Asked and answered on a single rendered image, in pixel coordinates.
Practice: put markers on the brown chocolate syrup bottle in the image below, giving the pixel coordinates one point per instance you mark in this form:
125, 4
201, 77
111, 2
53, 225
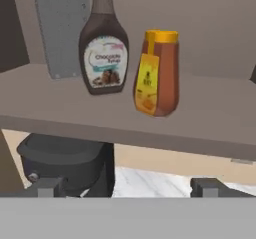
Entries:
103, 49

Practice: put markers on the amber honey bottle yellow cap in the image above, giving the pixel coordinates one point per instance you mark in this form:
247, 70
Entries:
159, 76

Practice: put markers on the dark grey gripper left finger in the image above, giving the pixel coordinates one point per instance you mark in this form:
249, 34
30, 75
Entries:
46, 186

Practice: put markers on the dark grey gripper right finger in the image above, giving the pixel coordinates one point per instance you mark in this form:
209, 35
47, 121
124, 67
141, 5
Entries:
209, 187

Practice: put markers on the black coffee machine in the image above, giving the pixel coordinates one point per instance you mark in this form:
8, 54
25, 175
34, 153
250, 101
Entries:
73, 163

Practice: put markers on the taupe cabinet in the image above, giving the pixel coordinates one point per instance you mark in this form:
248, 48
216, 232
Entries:
186, 116

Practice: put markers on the grey cheese grater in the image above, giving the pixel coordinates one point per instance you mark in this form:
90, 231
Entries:
63, 29

